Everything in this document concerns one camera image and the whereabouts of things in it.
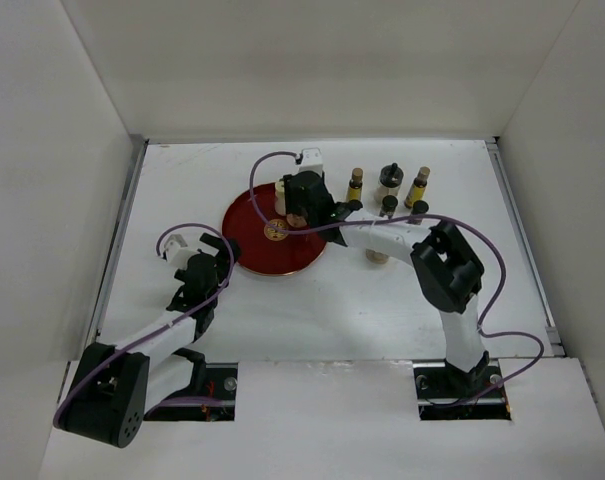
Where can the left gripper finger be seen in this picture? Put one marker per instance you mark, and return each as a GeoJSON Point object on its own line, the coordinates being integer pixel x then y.
{"type": "Point", "coordinates": [212, 241]}
{"type": "Point", "coordinates": [229, 253]}

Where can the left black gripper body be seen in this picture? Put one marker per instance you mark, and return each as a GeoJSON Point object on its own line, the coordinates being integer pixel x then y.
{"type": "Point", "coordinates": [215, 288]}

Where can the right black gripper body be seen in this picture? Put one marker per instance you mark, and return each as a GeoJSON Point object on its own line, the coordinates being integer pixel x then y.
{"type": "Point", "coordinates": [310, 218]}

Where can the yellow cap spice jar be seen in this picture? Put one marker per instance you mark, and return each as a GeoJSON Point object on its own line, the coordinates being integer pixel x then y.
{"type": "Point", "coordinates": [279, 202]}

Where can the pink cap spice jar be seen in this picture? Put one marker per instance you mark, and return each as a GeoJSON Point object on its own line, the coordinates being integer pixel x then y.
{"type": "Point", "coordinates": [296, 221]}

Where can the black knob glass jar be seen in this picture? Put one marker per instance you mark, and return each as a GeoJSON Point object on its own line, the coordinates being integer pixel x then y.
{"type": "Point", "coordinates": [376, 257]}

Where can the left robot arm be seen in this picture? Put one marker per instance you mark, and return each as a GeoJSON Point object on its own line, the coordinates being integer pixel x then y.
{"type": "Point", "coordinates": [156, 374]}

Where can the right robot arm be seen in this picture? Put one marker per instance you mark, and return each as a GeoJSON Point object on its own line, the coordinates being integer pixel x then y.
{"type": "Point", "coordinates": [447, 269]}

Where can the red round tray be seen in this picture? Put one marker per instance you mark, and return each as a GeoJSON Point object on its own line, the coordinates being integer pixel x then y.
{"type": "Point", "coordinates": [264, 250]}

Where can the yellow label bottle left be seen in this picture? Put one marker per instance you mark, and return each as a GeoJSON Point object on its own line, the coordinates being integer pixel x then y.
{"type": "Point", "coordinates": [354, 192]}

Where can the yellow label bottle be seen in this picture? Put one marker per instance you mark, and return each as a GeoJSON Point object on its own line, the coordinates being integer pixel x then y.
{"type": "Point", "coordinates": [417, 188]}
{"type": "Point", "coordinates": [354, 192]}

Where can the black cap spice left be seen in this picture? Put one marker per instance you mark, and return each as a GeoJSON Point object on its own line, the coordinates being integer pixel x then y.
{"type": "Point", "coordinates": [355, 205]}

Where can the black cap spice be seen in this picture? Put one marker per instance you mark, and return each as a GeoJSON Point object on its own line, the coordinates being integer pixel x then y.
{"type": "Point", "coordinates": [419, 209]}
{"type": "Point", "coordinates": [388, 206]}
{"type": "Point", "coordinates": [355, 205]}

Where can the black cap spice middle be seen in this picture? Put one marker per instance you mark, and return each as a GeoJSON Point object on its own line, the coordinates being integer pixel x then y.
{"type": "Point", "coordinates": [388, 206]}

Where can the rear black knob jar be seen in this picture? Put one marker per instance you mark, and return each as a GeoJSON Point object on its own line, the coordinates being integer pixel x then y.
{"type": "Point", "coordinates": [390, 180]}

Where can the yellow label bottle right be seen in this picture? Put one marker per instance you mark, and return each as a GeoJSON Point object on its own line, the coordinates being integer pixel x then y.
{"type": "Point", "coordinates": [417, 188]}

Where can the black cap spice right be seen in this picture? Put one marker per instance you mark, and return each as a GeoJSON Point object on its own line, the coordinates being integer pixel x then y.
{"type": "Point", "coordinates": [419, 209]}

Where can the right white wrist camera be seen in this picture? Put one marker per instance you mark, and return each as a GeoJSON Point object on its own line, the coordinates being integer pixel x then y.
{"type": "Point", "coordinates": [310, 159]}

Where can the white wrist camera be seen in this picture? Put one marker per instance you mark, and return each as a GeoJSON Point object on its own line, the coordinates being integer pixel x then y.
{"type": "Point", "coordinates": [175, 251]}
{"type": "Point", "coordinates": [310, 159]}

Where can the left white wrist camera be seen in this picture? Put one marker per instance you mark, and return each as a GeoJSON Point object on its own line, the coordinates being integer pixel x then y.
{"type": "Point", "coordinates": [175, 251]}

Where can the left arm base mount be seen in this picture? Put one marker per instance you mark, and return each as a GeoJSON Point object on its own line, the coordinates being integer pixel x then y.
{"type": "Point", "coordinates": [210, 397]}

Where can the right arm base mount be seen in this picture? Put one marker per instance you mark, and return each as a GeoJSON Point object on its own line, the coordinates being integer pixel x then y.
{"type": "Point", "coordinates": [445, 396]}

